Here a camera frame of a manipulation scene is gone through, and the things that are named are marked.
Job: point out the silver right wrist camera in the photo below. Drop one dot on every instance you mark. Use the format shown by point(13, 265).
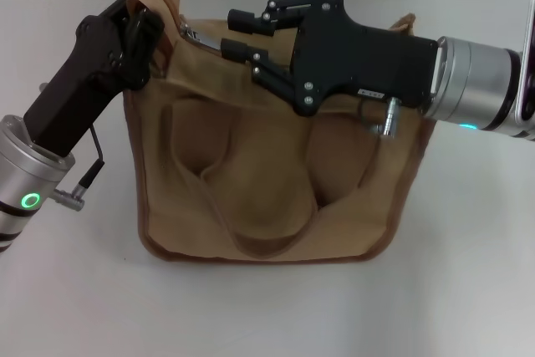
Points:
point(528, 60)

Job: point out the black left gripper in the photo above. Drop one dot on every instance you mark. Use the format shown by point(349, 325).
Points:
point(79, 85)

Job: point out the khaki fabric food bag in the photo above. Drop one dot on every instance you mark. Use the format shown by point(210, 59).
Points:
point(259, 173)

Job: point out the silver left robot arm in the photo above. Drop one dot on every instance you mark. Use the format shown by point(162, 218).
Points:
point(25, 173)

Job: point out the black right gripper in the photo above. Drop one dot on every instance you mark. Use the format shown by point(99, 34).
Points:
point(368, 64)

